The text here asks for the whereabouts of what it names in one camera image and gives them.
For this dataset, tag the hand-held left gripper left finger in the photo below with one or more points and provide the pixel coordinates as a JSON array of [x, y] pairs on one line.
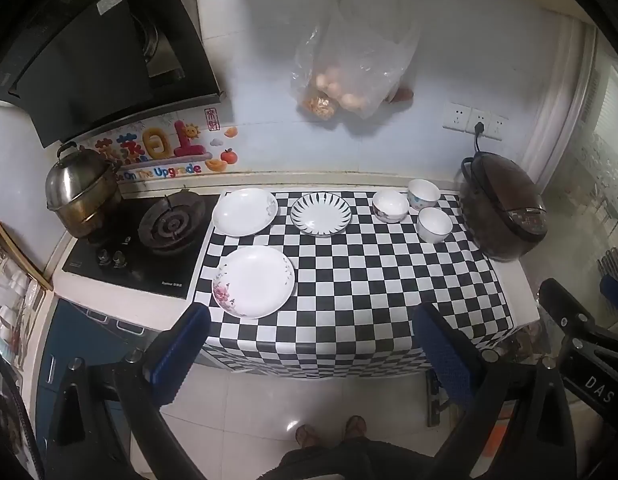
[[181, 345]]

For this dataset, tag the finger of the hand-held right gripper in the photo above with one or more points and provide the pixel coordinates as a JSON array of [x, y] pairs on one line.
[[569, 317], [615, 292]]

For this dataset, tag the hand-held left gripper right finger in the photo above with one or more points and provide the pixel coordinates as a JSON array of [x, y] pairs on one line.
[[446, 350]]

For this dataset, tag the plain white bowl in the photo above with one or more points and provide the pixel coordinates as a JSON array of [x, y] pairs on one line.
[[435, 225]]

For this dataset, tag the white plate with dark stripes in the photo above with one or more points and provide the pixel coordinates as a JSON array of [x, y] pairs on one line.
[[321, 214]]

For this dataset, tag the large white floral plate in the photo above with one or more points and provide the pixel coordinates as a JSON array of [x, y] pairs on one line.
[[254, 282]]

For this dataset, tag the blue kitchen cabinet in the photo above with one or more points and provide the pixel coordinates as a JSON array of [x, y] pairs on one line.
[[84, 345]]

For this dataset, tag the black white checkered tablecloth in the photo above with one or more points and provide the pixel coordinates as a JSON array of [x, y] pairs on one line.
[[369, 290]]

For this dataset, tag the black gas stove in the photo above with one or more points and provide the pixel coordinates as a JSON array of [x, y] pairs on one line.
[[139, 245]]

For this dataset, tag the person's right foot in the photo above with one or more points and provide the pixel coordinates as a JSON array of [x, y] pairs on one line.
[[354, 427]]

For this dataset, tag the person's foot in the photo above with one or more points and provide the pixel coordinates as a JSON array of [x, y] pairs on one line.
[[354, 427], [306, 435]]

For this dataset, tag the dark brown rice cooker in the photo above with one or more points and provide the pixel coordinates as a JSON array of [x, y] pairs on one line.
[[504, 210]]

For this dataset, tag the small white floral plate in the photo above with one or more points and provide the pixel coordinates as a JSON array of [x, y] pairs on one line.
[[244, 212]]

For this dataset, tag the person's dark trouser legs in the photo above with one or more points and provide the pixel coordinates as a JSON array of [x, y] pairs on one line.
[[339, 460]]

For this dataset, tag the person's left foot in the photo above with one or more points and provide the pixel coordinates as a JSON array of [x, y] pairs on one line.
[[306, 435]]

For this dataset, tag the wide white bowl dark rim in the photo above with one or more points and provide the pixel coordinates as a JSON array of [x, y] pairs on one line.
[[390, 206]]

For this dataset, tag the tall white floral bowl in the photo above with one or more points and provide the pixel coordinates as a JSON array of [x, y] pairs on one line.
[[424, 194]]

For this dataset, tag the cluttered side shelf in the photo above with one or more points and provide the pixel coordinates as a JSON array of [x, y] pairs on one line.
[[14, 290]]

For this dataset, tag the stainless steel steamer pot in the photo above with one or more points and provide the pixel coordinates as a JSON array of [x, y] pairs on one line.
[[79, 190]]

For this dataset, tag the clear plastic bag with food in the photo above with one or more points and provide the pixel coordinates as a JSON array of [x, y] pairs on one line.
[[354, 65]]

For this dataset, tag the black range hood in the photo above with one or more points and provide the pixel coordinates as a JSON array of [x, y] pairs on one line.
[[104, 55]]

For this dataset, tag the white door frame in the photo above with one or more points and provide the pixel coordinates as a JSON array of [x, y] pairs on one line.
[[564, 110]]

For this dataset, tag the colourful wall stickers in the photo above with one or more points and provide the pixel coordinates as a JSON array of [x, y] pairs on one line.
[[164, 152]]

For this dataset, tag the white wall socket panel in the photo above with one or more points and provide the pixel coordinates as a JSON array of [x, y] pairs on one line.
[[459, 117]]

